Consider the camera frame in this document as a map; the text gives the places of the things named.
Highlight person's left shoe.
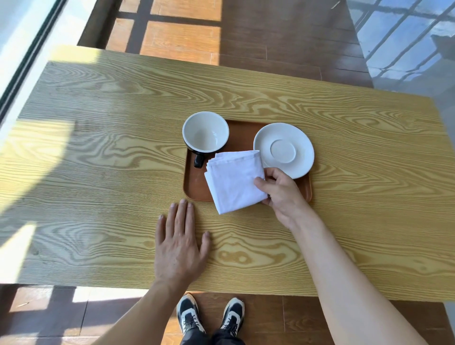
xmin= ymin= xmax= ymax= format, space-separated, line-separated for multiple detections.
xmin=176 ymin=293 xmax=206 ymax=335

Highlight person's dark trousers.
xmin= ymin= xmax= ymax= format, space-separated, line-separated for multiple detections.
xmin=179 ymin=327 xmax=246 ymax=345

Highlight person's right forearm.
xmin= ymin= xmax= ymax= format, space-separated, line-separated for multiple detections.
xmin=290 ymin=209 xmax=429 ymax=345

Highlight person's right shoe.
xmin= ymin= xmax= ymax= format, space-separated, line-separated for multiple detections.
xmin=220 ymin=297 xmax=245 ymax=337

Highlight brown plastic tray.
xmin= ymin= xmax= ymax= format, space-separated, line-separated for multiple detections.
xmin=183 ymin=119 xmax=313 ymax=203

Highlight person's right hand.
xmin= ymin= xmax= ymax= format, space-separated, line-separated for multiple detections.
xmin=254 ymin=167 xmax=313 ymax=231

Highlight white saucer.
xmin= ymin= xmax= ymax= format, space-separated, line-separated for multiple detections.
xmin=253 ymin=123 xmax=315 ymax=180

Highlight wooden table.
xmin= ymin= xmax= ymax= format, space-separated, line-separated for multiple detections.
xmin=0 ymin=45 xmax=455 ymax=303

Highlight person's left forearm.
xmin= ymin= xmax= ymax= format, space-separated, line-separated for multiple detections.
xmin=93 ymin=279 xmax=194 ymax=345

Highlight black cup with white inside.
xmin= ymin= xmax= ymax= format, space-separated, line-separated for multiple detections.
xmin=182 ymin=111 xmax=230 ymax=169

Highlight person's left hand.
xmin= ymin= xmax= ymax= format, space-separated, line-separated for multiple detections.
xmin=155 ymin=199 xmax=211 ymax=287

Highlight person's shoe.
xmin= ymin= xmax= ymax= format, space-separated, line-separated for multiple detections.
xmin=176 ymin=293 xmax=206 ymax=335
xmin=220 ymin=297 xmax=245 ymax=337

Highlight white cloth napkin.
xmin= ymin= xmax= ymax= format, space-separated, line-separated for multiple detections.
xmin=204 ymin=150 xmax=269 ymax=215

